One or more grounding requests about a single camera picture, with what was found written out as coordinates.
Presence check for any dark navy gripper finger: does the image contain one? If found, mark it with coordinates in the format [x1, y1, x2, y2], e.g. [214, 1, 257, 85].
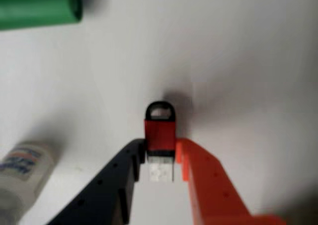
[46, 139, 147, 225]

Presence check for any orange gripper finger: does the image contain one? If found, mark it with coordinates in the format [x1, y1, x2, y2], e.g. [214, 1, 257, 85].
[175, 138, 287, 225]

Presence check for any red and black usb stick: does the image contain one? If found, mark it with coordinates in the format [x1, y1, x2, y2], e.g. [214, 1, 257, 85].
[144, 100, 177, 183]

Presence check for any small white dropper bottle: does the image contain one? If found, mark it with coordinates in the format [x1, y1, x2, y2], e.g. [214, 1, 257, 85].
[0, 141, 57, 225]

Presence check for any black marker with green cap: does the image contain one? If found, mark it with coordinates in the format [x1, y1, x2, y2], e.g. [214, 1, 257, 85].
[0, 0, 82, 32]

